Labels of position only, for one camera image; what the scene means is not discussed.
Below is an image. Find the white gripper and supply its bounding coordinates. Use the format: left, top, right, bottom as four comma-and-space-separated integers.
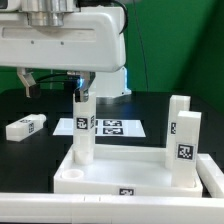
0, 6, 126, 102

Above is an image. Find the white desk top panel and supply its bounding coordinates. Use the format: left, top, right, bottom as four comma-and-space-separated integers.
54, 144, 203, 197

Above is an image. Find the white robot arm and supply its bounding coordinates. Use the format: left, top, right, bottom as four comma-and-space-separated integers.
0, 0, 128, 101

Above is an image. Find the white tag sheet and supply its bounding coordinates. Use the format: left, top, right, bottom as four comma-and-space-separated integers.
53, 118, 145, 137

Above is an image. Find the white front fence bar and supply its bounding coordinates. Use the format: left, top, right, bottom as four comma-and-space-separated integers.
0, 193, 224, 224

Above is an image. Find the white fence bar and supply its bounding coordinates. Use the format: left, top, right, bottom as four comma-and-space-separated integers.
0, 193, 224, 224
196, 154, 224, 199

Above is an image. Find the white right fence bar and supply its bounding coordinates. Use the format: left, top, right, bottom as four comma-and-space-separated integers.
196, 154, 224, 199

